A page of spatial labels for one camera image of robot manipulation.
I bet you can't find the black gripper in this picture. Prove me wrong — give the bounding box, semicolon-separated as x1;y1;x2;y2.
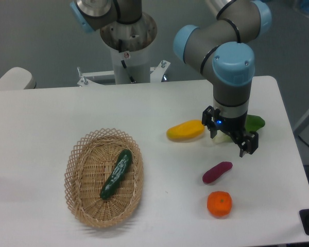
201;104;259;157

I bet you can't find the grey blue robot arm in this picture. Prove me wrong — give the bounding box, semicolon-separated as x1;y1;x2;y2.
70;1;272;154

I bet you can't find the green cucumber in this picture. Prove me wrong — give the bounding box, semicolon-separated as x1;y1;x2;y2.
100;149;132;200

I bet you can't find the woven wicker basket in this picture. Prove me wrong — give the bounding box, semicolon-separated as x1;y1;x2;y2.
64;129;144;228

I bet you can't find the green leafy bok choy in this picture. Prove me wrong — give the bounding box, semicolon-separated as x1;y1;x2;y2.
212;114;266;144

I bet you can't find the yellow mango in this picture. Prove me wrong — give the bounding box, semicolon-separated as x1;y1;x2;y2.
166;119;204;141

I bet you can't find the purple sweet potato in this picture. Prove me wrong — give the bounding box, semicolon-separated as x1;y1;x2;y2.
202;162;233;184

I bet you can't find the orange tangerine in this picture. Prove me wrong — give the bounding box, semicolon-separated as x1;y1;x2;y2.
207;191;233;217

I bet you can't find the white chair backrest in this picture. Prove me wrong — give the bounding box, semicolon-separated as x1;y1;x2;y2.
0;67;37;91

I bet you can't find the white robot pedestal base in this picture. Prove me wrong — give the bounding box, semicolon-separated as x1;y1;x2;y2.
77;12;170;86

